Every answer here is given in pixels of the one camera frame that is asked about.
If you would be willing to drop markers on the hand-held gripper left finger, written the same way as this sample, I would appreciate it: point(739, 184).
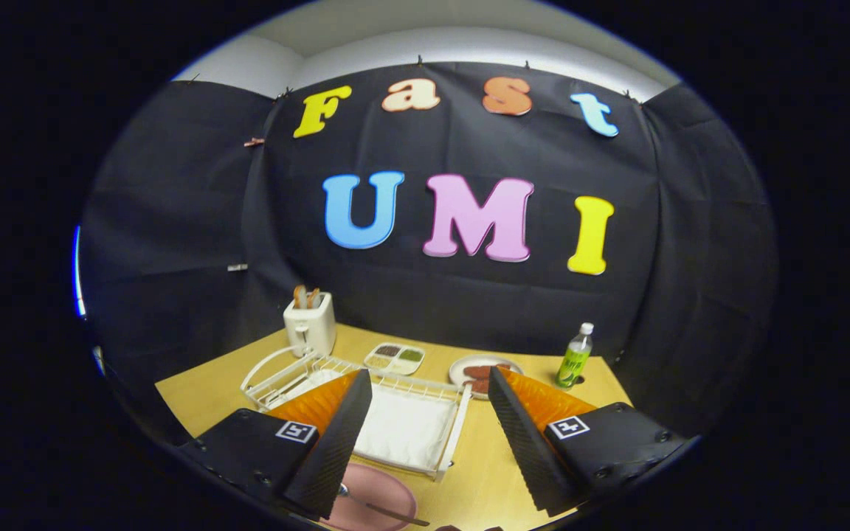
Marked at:
point(336, 442)

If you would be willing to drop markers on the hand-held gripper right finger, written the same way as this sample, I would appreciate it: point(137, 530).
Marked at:
point(524, 442)

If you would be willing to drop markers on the pink plate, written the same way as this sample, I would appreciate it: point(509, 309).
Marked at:
point(381, 487)

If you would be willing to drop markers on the white plate with sausages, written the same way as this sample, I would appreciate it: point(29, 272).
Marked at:
point(457, 372)

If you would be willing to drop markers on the brown sausage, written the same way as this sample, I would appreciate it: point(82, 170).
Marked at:
point(479, 386)
point(480, 371)

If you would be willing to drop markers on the green label drink bottle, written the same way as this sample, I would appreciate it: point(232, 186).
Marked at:
point(574, 361)

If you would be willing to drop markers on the compartment tray with grains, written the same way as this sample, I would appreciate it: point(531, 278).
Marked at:
point(394, 358)

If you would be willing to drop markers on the white toaster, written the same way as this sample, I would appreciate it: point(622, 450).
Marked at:
point(311, 332)

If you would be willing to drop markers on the toasted bread slice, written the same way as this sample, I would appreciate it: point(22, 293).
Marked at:
point(299, 296)
point(313, 298)

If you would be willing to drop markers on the black backdrop cloth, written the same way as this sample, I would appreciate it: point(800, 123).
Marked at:
point(174, 221)

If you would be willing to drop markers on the orange clip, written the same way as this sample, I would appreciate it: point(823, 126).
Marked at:
point(254, 141)

